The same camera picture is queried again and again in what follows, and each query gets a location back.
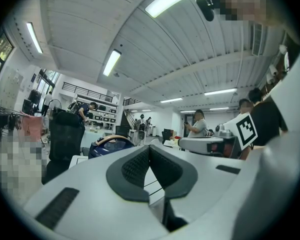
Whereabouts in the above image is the ceiling air vent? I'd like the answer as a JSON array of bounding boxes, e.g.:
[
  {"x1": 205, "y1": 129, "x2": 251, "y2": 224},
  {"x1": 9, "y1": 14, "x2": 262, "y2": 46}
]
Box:
[{"x1": 251, "y1": 22, "x2": 263, "y2": 56}]

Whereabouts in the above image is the black mesh office chair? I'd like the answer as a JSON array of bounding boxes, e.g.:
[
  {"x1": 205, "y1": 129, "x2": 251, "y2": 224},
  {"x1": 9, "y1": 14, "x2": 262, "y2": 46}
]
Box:
[{"x1": 41, "y1": 110, "x2": 86, "y2": 185}]

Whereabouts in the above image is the black head camera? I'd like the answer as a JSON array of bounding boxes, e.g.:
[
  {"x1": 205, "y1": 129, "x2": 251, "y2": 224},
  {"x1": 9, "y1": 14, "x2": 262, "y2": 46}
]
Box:
[{"x1": 195, "y1": 0, "x2": 216, "y2": 22}]

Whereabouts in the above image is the navy blue rice cooker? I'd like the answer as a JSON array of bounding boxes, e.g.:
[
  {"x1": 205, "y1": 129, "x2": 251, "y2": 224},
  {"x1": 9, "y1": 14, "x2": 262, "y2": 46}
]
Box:
[{"x1": 88, "y1": 134, "x2": 136, "y2": 160}]

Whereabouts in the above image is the pink cloth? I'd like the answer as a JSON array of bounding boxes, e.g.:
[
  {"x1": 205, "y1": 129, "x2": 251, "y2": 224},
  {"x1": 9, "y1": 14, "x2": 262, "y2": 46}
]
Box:
[{"x1": 19, "y1": 115, "x2": 45, "y2": 144}]

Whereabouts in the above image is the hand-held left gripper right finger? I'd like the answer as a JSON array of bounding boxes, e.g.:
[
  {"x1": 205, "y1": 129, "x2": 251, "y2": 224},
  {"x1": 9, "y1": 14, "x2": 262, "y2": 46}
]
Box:
[{"x1": 149, "y1": 144, "x2": 252, "y2": 224}]

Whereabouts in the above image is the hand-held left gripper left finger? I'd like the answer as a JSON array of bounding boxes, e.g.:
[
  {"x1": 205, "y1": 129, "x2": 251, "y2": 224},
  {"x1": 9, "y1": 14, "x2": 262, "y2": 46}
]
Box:
[{"x1": 22, "y1": 145, "x2": 170, "y2": 240}]

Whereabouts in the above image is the white storage shelf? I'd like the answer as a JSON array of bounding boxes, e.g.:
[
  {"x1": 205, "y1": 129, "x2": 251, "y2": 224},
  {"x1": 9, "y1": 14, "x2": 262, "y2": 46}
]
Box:
[{"x1": 73, "y1": 93, "x2": 120, "y2": 131}]

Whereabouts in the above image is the metal drying rack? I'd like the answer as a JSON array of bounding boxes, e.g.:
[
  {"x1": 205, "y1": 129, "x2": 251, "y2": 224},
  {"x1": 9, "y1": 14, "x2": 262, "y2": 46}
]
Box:
[{"x1": 0, "y1": 105, "x2": 26, "y2": 141}]

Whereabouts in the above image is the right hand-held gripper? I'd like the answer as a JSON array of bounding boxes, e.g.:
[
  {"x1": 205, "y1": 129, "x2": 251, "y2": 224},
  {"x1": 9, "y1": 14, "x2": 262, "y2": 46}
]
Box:
[{"x1": 177, "y1": 113, "x2": 259, "y2": 160}]

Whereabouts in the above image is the table with pale green cloth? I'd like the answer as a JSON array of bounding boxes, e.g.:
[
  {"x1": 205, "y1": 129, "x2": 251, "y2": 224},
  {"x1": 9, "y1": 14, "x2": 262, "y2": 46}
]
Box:
[{"x1": 81, "y1": 128, "x2": 108, "y2": 150}]

